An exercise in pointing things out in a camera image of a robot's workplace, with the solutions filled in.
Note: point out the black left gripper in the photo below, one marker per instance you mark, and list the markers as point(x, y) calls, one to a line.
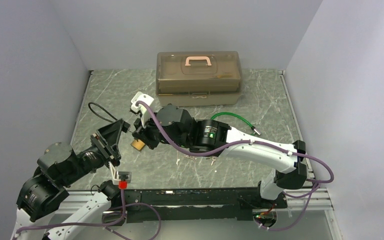
point(107, 139)

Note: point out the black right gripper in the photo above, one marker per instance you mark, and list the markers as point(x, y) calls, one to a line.
point(144, 133)

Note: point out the brass padlock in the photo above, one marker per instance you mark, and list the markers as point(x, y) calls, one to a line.
point(138, 145)

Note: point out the black cable lock loop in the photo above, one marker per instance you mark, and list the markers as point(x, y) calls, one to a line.
point(110, 118)

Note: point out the green cable lock loop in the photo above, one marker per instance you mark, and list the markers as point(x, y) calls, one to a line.
point(254, 129)

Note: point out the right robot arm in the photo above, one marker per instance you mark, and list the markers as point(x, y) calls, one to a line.
point(175, 126)

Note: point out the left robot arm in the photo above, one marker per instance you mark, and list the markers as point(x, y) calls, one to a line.
point(58, 168)

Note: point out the small silver key pair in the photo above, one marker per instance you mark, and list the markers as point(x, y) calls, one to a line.
point(212, 160)

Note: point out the translucent brown plastic toolbox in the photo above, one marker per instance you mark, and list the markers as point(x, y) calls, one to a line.
point(198, 78)

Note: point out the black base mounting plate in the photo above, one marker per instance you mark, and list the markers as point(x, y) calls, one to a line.
point(176, 204)

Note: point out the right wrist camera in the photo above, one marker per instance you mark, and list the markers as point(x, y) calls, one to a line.
point(138, 108)

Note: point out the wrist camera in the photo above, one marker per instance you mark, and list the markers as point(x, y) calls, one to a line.
point(138, 108)
point(121, 179)

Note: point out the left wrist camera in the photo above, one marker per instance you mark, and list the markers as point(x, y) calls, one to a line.
point(121, 179)

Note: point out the aluminium extrusion rail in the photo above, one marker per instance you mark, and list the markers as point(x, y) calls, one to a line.
point(319, 201)

